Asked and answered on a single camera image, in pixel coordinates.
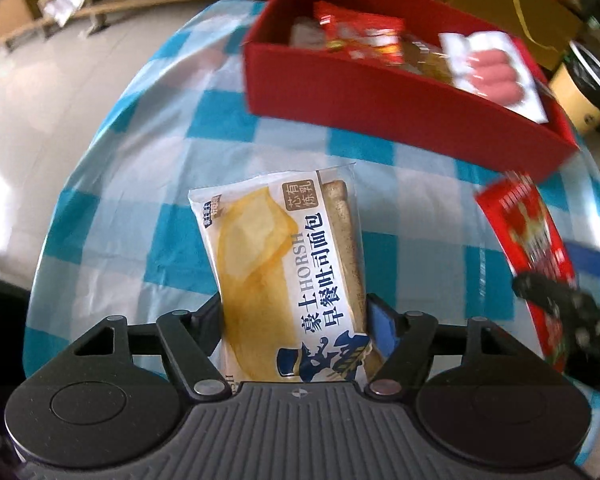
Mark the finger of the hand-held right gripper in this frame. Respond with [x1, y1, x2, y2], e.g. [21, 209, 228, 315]
[566, 241, 600, 286]
[512, 272, 600, 391]

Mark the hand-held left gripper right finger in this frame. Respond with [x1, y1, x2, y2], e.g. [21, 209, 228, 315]
[365, 294, 523, 398]

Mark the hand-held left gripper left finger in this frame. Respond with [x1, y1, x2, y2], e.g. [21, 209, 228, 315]
[72, 294, 231, 403]

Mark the red crown print snack packet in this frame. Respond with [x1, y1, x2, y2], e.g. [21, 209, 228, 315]
[474, 170, 581, 373]

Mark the toast bread packet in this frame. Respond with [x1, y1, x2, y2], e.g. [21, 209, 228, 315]
[187, 161, 386, 393]

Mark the pink sausage packet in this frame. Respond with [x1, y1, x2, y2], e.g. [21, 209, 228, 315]
[437, 31, 551, 125]

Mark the red cardboard box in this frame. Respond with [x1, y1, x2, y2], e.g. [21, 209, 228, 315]
[242, 0, 581, 186]

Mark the plain red snack packet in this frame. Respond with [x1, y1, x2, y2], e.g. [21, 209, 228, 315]
[312, 1, 407, 66]

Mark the beige trash bin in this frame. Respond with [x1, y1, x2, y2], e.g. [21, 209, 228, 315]
[547, 40, 600, 136]

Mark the blue white checked cloth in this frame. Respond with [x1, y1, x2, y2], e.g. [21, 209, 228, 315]
[22, 0, 600, 461]

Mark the black bin liner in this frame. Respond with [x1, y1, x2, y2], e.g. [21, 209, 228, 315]
[567, 40, 600, 106]

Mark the waffle packet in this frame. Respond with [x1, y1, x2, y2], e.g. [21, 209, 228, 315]
[402, 35, 456, 86]

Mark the wooden television cabinet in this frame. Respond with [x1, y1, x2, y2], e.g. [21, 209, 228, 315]
[0, 0, 586, 71]

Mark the white plastic bag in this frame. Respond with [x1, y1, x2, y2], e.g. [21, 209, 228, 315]
[37, 0, 81, 28]

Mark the yellow cable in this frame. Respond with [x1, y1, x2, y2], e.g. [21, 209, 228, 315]
[500, 0, 536, 46]

